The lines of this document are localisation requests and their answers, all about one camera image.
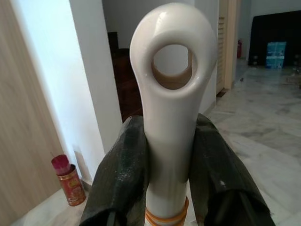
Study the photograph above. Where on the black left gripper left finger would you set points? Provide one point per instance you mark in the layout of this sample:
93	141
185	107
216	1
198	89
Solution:
120	169

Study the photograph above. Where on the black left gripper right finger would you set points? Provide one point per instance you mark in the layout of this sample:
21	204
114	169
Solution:
218	179

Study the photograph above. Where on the red and gold tin can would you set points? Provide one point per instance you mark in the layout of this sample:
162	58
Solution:
73	186

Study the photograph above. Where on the pink incense stick bundle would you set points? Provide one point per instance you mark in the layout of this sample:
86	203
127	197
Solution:
60	163

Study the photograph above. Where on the orange rubber band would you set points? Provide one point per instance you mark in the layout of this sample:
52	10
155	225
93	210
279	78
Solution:
152	220
164	215

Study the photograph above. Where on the dark wooden furniture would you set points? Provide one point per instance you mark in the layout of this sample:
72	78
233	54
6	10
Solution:
120	77

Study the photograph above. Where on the light wooden door panel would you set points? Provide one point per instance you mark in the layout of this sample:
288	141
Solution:
21	117

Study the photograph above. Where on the louvered wooden door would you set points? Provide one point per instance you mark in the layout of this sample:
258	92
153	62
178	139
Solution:
223	54

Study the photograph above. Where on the red fire extinguisher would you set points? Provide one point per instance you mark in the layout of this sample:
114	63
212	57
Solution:
239	49

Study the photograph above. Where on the blue printed carton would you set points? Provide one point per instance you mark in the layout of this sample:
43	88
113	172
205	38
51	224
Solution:
275	55

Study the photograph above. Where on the dark cloth-covered furniture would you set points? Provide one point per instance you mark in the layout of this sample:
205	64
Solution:
275	28

